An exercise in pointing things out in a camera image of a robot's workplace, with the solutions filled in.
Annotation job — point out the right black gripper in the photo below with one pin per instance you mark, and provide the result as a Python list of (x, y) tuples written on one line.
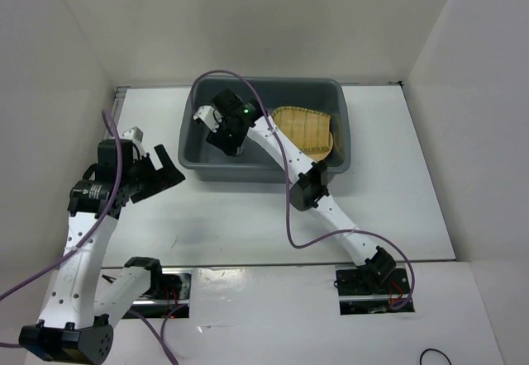
[(216, 139)]

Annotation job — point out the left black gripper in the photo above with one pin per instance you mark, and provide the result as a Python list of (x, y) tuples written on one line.
[(163, 177)]

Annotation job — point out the woven bamboo tray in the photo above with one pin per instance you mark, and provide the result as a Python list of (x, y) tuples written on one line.
[(309, 130)]

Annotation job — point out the tan plate with bear print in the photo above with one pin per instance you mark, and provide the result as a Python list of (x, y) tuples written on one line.
[(320, 154)]

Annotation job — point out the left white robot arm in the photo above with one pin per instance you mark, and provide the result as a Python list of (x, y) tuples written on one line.
[(75, 326)]

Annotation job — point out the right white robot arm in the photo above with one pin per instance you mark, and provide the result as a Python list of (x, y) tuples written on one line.
[(307, 188)]

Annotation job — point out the grey plastic bin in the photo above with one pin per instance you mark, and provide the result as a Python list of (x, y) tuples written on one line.
[(254, 165)]

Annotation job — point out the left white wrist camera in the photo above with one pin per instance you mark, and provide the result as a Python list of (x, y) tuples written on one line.
[(135, 135)]

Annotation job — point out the aluminium frame rail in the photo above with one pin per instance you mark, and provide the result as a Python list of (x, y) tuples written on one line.
[(117, 105)]

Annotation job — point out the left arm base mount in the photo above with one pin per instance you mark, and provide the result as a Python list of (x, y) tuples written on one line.
[(174, 299)]

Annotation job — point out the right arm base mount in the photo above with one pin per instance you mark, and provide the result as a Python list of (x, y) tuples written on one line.
[(356, 298)]

